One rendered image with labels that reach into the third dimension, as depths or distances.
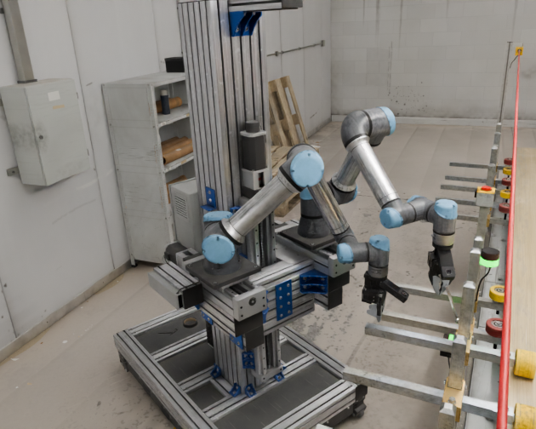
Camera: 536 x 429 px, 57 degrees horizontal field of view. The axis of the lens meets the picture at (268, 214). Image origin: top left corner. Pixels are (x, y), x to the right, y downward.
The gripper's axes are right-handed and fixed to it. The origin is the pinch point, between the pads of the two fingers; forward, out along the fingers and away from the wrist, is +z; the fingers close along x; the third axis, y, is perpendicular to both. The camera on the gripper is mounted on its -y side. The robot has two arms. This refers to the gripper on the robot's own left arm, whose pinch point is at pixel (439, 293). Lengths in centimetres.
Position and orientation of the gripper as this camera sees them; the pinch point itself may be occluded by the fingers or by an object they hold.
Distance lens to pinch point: 196.6
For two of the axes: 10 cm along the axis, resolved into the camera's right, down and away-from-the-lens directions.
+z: 0.6, 9.1, 4.0
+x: -10.0, 0.2, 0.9
